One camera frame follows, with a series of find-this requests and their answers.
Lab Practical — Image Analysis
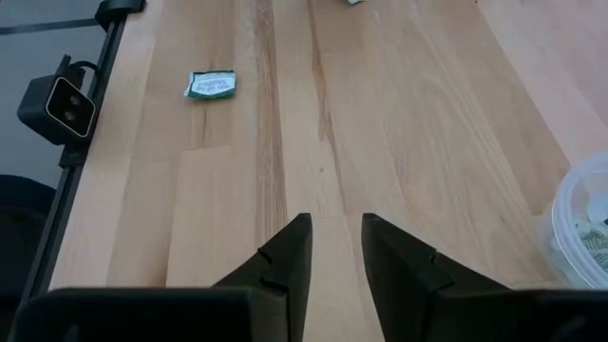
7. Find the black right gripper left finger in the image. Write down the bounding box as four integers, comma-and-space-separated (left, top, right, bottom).
7, 212, 314, 342

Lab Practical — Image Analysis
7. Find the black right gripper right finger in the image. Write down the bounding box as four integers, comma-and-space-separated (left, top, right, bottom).
361, 212, 608, 342

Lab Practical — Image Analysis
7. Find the green white tea packet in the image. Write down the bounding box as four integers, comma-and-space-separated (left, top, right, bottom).
577, 222, 608, 275
183, 69, 238, 101

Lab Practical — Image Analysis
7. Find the clear plastic cup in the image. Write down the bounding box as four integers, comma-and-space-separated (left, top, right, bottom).
538, 151, 608, 291

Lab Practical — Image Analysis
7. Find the black table-level camera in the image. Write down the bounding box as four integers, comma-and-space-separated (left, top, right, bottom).
17, 54, 99, 146

